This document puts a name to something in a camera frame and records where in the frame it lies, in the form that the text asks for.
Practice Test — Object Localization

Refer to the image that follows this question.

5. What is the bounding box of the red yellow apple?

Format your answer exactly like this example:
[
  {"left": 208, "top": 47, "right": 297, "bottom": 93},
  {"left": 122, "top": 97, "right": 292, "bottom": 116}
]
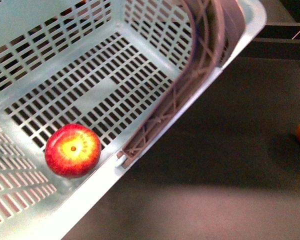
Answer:
[{"left": 44, "top": 123, "right": 102, "bottom": 178}]

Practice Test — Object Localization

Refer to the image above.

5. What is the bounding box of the light teal plastic basket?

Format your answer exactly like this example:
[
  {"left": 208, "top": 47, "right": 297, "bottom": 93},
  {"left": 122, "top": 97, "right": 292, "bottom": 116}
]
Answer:
[{"left": 0, "top": 0, "right": 267, "bottom": 240}]

